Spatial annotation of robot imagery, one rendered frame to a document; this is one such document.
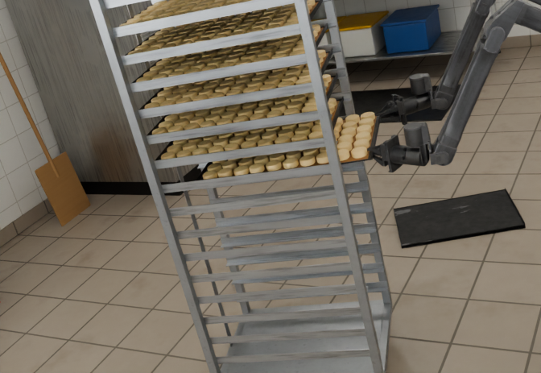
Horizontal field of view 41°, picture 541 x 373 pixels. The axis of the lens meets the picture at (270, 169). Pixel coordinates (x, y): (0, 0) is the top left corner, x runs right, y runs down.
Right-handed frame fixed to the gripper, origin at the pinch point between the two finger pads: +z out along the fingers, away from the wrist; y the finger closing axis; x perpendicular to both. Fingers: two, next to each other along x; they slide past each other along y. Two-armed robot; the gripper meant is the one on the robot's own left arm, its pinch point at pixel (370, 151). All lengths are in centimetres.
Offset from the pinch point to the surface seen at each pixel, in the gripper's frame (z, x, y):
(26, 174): 325, -33, -61
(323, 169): 9.9, 12.5, -1.4
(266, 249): 31.8, 25.1, -27.7
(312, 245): 18.0, 17.1, -28.0
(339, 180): 4.2, 12.7, -4.6
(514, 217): 22, -127, -96
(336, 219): 9.4, 12.1, -19.5
